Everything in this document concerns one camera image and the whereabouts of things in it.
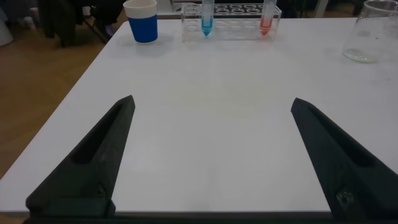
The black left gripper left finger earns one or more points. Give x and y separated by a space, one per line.
93 174

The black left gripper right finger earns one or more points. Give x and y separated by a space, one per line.
351 180

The blue pigment test tube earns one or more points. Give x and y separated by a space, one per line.
207 23

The clear glass beaker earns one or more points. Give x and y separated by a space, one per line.
370 37

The red pigment test tube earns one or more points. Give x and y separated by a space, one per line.
265 24

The clear acrylic test tube rack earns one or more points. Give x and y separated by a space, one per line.
231 31

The black folding chair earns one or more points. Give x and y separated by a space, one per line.
94 29

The blue white paper cup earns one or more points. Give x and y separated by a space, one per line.
143 29

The dark green jacket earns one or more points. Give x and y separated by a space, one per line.
59 21

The white plant pot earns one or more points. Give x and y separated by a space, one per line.
4 31

